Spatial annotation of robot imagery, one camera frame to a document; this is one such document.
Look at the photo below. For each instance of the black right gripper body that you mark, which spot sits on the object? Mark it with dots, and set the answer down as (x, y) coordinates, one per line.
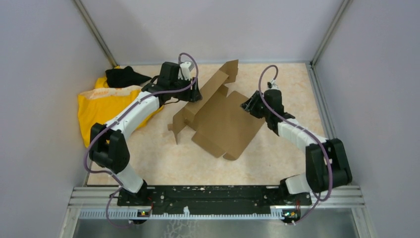
(255, 108)

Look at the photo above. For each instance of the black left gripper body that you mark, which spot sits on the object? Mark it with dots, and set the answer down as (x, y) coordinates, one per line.
(189, 95)

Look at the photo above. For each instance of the brown cardboard box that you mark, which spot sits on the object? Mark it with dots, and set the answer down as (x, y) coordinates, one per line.
(222, 127)

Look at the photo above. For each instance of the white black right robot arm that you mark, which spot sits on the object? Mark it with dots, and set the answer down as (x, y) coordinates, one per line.
(326, 160)

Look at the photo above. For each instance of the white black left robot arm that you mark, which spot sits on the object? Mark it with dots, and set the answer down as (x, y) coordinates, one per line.
(108, 147)

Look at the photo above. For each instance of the black cloth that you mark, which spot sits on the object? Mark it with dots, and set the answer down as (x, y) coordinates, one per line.
(125, 77)

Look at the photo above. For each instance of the yellow cloth garment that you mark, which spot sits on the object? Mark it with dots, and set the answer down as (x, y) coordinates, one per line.
(102, 104)

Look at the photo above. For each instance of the white slotted cable duct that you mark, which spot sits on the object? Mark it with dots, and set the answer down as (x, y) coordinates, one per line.
(134, 214)

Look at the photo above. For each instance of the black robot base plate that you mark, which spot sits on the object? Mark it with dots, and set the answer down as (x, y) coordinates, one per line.
(205, 208)

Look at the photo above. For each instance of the aluminium frame rail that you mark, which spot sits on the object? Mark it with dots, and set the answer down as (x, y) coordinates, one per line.
(256, 195)

